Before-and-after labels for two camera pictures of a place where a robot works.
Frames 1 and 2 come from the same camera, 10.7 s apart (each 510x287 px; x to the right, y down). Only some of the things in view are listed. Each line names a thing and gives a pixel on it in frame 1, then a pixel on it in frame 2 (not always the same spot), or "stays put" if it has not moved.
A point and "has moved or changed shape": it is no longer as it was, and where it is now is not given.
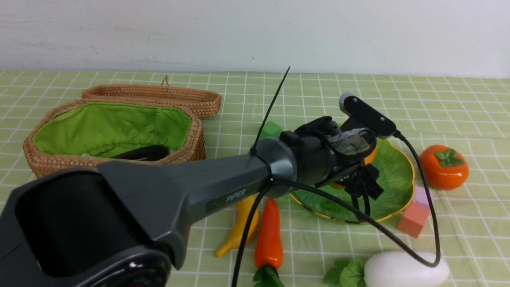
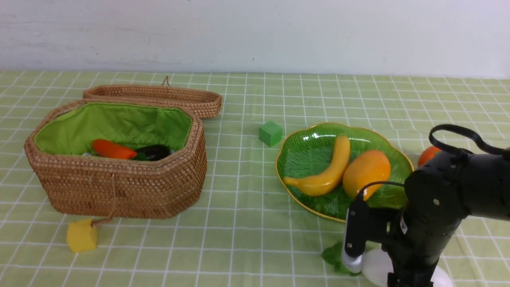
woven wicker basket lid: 206,103 stays put
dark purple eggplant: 153,152 stays put
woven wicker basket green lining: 103,129 stays put
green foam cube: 271,129 stays put
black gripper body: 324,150 -> 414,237
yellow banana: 244,208 has moved or changed shape
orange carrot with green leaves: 269,256 -> 107,149
